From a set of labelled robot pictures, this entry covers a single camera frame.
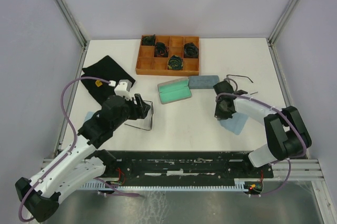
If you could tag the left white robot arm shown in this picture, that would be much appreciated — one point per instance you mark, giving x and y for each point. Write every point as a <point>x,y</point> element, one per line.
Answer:
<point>81,161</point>

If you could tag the blue cleaning cloth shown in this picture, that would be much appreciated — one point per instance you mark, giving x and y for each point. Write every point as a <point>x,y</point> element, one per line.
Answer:
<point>234,124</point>
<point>88,117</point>

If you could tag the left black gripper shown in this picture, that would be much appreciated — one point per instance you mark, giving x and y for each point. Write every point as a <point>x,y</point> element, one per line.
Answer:
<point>139,110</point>

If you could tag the thin-frame glasses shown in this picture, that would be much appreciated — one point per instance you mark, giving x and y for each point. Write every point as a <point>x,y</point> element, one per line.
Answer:
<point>232,80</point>
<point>145,124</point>

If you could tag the thin-frame glasses right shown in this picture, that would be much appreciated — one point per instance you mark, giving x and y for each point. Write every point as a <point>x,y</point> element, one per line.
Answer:
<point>232,80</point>

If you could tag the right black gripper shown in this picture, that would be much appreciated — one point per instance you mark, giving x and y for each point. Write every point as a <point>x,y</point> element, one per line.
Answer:
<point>219,115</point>

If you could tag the white slotted cable duct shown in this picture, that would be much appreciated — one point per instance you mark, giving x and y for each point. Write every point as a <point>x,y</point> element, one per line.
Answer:
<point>183,184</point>

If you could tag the right electronics board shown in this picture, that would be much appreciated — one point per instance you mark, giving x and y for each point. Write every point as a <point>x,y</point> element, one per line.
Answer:
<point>256,187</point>

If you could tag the black cloth pouch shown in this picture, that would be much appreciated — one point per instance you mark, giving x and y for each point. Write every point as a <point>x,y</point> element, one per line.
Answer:
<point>106,69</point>

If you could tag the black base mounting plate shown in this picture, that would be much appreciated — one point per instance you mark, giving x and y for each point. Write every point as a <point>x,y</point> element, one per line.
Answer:
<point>205,164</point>

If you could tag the blue glasses case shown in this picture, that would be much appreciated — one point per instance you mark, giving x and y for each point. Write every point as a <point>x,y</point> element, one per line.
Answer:
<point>203,81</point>

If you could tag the left aluminium frame post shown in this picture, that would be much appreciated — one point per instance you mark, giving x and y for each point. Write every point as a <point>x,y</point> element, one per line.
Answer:
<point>67,14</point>

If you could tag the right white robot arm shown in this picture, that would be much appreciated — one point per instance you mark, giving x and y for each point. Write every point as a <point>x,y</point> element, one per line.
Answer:
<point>286,134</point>

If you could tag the thin-frame glasses left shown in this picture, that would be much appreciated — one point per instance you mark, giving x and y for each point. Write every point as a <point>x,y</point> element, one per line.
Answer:
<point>145,124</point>

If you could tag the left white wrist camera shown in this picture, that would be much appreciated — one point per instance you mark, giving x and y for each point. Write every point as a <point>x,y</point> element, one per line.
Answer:
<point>123,89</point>

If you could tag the aluminium frame post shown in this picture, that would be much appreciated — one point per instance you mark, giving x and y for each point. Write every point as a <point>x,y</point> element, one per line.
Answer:
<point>67,14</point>
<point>284,18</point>

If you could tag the grey glasses case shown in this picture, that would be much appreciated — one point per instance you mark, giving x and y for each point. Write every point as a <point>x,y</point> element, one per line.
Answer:
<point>175,90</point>

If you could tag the right aluminium frame post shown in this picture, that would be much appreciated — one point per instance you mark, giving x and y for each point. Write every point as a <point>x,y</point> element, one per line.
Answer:
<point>284,18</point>

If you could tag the wooden compartment tray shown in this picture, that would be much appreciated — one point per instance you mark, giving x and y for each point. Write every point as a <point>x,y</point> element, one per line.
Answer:
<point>148,64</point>

